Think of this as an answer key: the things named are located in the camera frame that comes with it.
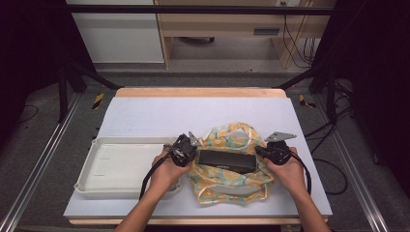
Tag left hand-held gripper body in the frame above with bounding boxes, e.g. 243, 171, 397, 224
162, 130, 201, 168

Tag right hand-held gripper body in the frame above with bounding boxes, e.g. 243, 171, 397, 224
261, 130, 298, 166

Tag black rectangular box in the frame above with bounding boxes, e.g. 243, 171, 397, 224
196, 149, 258, 175

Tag fruit print fabric bag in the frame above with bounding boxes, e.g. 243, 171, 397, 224
188, 121, 277, 206

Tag person's right hand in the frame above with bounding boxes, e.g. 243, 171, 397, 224
262, 147, 308, 196

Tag person's left hand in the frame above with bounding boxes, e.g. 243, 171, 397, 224
150, 150, 194, 193

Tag yellow black tape strip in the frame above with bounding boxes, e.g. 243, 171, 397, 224
92, 93, 105, 110
298, 94, 317, 109

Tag white plastic tray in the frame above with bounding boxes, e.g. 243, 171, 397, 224
73, 136, 182, 200

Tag white cabinet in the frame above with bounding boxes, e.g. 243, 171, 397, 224
66, 0, 165, 64

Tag light wooden desk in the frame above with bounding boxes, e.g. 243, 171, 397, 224
154, 0, 337, 70

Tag black curtain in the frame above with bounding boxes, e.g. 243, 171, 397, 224
313, 0, 410, 197
0, 0, 96, 144

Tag black metal crossbar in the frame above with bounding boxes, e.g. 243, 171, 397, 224
66, 4, 335, 16

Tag right hand-held gripper cable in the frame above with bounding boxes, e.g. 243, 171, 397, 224
288, 150, 313, 196

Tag hand-held gripper cable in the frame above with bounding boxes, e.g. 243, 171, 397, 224
288, 150, 313, 196
138, 153, 172, 200

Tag left hand-held gripper cable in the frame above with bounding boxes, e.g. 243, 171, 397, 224
138, 153, 172, 200

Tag black floor cables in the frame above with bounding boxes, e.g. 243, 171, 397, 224
304, 105, 353, 196

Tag black metal frame stand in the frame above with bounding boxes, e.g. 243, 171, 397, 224
274, 62, 339, 125
57, 61, 122, 124

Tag aluminium floor rail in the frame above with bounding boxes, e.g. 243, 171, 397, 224
317, 96, 391, 232
0, 93, 82, 232

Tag black cables by wooden desk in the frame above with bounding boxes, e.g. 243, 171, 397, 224
280, 1, 318, 69

